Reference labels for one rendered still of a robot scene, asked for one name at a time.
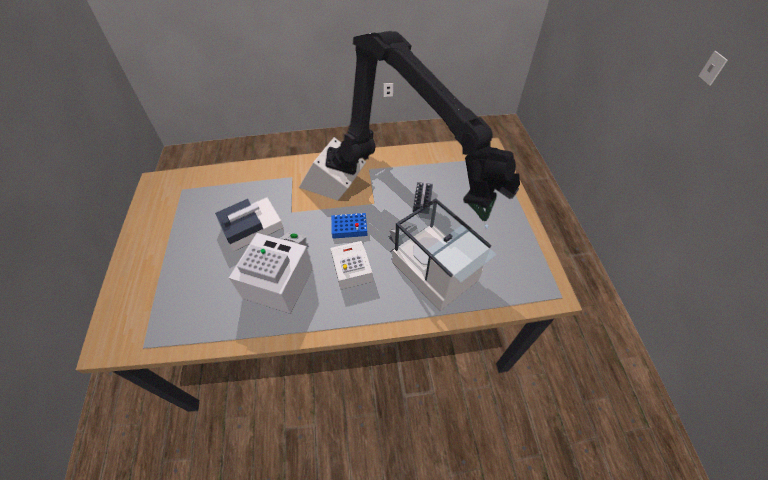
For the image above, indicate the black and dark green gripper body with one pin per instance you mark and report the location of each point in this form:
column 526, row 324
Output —
column 470, row 197

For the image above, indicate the grey bench mat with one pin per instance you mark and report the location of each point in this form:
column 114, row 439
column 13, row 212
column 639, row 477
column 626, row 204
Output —
column 195, row 301

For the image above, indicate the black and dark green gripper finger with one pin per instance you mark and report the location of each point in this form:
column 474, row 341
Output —
column 475, row 208
column 482, row 210

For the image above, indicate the blue tube rack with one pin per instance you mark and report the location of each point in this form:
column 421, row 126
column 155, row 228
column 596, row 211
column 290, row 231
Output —
column 339, row 223

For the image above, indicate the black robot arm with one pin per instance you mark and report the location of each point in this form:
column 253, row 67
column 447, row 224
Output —
column 499, row 165

